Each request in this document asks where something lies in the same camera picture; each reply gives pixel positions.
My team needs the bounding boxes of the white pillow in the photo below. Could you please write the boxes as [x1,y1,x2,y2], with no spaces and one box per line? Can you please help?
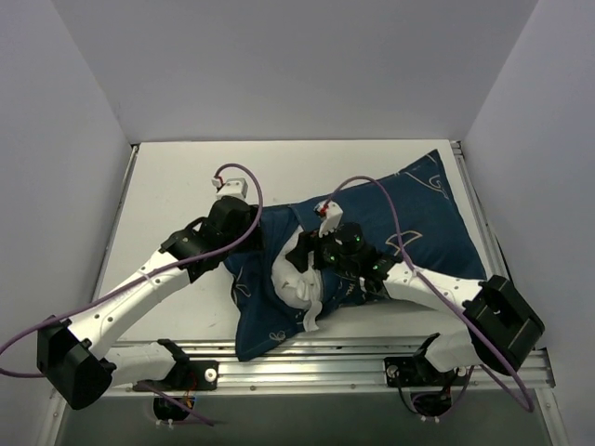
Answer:
[271,226,326,332]

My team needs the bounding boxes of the blue pillowcase with gold script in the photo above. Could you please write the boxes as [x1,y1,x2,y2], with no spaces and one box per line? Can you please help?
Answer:
[224,151,486,361]

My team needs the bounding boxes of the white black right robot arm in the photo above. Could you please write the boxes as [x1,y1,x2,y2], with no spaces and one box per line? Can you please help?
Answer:
[271,223,545,384]

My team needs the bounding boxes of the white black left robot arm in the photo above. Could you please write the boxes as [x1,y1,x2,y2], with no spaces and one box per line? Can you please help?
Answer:
[36,196,263,410]

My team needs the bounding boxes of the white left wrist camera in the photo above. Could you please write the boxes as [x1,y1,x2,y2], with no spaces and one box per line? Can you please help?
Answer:
[211,177,248,200]

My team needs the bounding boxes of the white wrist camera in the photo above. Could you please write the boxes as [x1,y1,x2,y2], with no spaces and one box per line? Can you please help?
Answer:
[211,177,248,200]
[314,201,343,238]

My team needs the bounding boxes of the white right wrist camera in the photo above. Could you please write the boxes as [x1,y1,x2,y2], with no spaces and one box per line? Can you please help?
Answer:
[314,201,343,238]

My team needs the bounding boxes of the aluminium left side rail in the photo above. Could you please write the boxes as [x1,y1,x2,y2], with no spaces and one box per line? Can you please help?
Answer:
[90,144,140,303]

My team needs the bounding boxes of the aluminium rail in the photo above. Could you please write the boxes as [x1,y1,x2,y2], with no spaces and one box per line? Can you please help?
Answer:
[90,144,140,303]
[449,140,512,281]

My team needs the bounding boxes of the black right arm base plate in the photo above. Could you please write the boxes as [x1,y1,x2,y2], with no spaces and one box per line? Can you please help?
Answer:
[383,356,466,388]

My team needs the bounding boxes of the aluminium right side rail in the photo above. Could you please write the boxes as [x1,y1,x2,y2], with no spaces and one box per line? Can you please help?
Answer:
[449,140,512,281]

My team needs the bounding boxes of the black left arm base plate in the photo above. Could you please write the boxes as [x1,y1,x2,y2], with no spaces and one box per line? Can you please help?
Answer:
[132,360,219,392]

